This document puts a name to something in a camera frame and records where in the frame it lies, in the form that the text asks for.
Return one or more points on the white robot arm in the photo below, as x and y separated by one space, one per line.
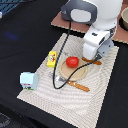
101 15

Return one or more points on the fork with wooden handle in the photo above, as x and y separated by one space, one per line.
74 84

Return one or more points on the white woven placemat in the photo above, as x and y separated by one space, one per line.
70 104

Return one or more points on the round wooden plate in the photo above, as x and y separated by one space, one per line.
73 74

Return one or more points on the brown wooden board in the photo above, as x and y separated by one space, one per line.
121 33

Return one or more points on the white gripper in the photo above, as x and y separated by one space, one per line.
97 42

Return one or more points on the knife with wooden handle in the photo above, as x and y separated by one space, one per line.
94 62

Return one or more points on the small white milk carton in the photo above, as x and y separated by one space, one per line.
29 80

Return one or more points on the yellow toy box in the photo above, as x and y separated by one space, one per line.
52 56

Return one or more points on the beige bowl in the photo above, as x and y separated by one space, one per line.
124 15

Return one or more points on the red toy tomato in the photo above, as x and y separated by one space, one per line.
72 62

